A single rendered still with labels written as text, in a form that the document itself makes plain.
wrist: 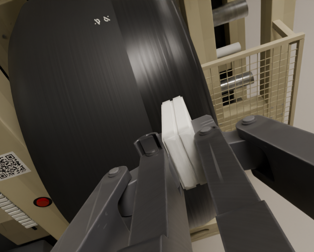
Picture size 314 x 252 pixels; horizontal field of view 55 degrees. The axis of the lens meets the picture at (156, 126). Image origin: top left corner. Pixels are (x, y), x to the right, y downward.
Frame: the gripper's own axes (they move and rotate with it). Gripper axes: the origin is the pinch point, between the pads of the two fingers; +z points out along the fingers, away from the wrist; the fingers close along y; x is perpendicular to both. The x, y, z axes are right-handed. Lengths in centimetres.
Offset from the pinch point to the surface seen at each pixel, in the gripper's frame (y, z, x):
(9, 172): -42, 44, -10
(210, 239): -16, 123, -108
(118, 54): -5.9, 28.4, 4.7
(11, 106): -34, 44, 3
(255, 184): 19, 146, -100
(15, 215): -53, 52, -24
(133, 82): -5.3, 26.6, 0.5
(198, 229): -10, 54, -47
